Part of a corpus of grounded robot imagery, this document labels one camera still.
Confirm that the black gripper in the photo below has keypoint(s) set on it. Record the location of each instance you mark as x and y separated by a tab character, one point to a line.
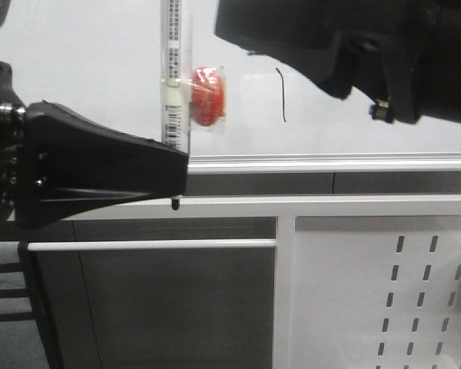
419	45
68	164

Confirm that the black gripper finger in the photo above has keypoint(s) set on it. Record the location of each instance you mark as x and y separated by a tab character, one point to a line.
293	33

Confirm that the red round magnet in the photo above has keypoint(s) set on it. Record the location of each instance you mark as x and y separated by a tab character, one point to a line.
208	100

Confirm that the white black whiteboard marker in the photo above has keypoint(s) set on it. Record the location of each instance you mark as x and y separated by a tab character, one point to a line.
176	70

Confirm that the dark grey panel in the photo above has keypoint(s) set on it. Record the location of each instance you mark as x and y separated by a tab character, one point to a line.
163	308

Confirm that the white perforated pegboard panel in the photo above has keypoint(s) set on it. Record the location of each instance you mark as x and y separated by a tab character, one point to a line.
376	292

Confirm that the black chair frame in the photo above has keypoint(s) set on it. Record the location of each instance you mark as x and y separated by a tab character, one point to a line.
27	339

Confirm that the whiteboard with aluminium frame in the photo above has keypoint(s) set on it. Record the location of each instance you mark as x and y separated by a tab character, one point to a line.
102	59

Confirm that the white metal stand frame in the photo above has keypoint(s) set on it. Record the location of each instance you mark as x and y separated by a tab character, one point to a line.
285	211

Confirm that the white horizontal handle bar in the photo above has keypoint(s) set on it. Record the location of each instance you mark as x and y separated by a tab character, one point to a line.
147	245

